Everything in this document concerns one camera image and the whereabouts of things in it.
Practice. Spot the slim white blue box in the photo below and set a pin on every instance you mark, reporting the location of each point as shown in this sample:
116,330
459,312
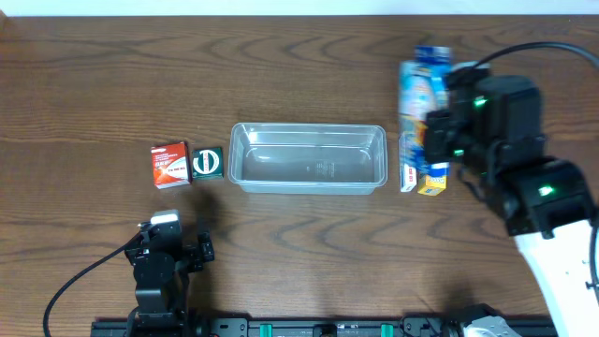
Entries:
407,171

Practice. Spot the dark green small box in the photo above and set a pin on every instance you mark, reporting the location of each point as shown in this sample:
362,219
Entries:
207,164

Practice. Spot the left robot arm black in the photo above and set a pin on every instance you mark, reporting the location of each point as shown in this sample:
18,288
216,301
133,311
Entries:
162,265

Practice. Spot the red orange small box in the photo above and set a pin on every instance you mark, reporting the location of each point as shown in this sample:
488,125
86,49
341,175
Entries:
170,165

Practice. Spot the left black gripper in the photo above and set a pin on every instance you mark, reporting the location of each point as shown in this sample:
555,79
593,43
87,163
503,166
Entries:
204,248

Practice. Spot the clear plastic container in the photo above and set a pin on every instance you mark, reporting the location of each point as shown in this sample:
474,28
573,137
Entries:
310,159

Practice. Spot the large blue white box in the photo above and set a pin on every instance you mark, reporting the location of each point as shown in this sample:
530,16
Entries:
422,90

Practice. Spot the yellow box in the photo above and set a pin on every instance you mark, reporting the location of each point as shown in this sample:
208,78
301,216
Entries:
431,186

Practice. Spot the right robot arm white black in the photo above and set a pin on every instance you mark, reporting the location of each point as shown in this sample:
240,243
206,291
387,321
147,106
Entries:
492,126

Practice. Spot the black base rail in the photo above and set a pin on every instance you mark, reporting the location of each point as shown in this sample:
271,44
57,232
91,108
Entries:
242,327

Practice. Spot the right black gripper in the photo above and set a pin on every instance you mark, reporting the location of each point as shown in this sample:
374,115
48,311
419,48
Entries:
435,137

